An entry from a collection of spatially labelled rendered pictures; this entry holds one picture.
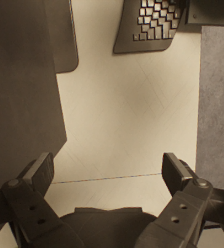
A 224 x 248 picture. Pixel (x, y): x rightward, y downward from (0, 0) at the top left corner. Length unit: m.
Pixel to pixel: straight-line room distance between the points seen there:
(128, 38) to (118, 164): 0.38
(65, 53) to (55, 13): 0.10
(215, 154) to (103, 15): 1.38
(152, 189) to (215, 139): 1.02
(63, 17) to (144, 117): 0.35
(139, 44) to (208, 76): 0.99
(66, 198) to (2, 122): 0.52
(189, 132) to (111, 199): 0.34
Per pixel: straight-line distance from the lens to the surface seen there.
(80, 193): 0.68
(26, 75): 0.26
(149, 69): 0.55
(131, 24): 0.53
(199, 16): 0.55
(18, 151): 0.23
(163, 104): 0.57
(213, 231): 1.92
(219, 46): 1.49
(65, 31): 0.54
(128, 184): 0.66
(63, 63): 0.54
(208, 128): 1.55
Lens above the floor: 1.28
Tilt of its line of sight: 73 degrees down
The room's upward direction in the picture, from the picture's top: 176 degrees clockwise
